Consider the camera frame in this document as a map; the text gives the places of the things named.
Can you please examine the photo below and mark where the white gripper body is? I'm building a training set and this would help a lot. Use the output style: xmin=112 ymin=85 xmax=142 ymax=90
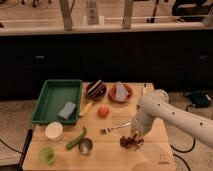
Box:
xmin=130 ymin=125 xmax=147 ymax=140

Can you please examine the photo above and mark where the dark red grape bunch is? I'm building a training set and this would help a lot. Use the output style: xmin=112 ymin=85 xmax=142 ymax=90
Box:
xmin=120 ymin=136 xmax=144 ymax=150

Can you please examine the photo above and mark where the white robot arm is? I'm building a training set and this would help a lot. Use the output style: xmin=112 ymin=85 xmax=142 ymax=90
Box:
xmin=130 ymin=89 xmax=213 ymax=149

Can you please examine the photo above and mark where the grey blue folded cloth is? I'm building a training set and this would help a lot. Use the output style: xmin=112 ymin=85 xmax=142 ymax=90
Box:
xmin=115 ymin=82 xmax=129 ymax=102

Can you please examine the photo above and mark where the orange fruit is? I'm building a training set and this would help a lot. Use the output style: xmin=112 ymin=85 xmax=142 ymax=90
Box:
xmin=98 ymin=104 xmax=109 ymax=118

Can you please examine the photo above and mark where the dark brown bowl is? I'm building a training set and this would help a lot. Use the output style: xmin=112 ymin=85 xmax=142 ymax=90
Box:
xmin=85 ymin=80 xmax=107 ymax=101

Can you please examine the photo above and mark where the striped brown white cloth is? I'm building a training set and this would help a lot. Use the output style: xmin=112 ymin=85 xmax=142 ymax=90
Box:
xmin=87 ymin=80 xmax=104 ymax=96

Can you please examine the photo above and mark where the yellow banana piece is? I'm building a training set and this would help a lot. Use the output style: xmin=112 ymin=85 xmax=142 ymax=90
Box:
xmin=79 ymin=101 xmax=93 ymax=117

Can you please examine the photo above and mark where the small steel cup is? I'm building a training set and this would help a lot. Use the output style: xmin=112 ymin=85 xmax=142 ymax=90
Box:
xmin=78 ymin=138 xmax=93 ymax=155

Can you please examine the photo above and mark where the dark blue bag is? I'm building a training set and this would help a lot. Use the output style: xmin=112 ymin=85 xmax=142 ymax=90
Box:
xmin=190 ymin=92 xmax=211 ymax=108

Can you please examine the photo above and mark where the green chili pepper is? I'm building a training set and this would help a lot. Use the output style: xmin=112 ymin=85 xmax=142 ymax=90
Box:
xmin=66 ymin=126 xmax=87 ymax=150

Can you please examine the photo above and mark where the white round container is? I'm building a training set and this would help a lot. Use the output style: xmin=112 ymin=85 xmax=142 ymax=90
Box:
xmin=45 ymin=122 xmax=63 ymax=141

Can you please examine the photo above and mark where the green plastic tray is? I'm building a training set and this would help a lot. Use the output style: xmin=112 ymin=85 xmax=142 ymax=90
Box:
xmin=32 ymin=79 xmax=82 ymax=125

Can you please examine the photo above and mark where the light green plastic cup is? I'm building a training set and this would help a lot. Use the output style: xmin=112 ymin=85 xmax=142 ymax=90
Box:
xmin=38 ymin=147 xmax=55 ymax=165

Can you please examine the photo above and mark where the black cable on floor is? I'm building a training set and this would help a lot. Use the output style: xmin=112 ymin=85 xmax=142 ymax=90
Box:
xmin=170 ymin=103 xmax=198 ymax=171

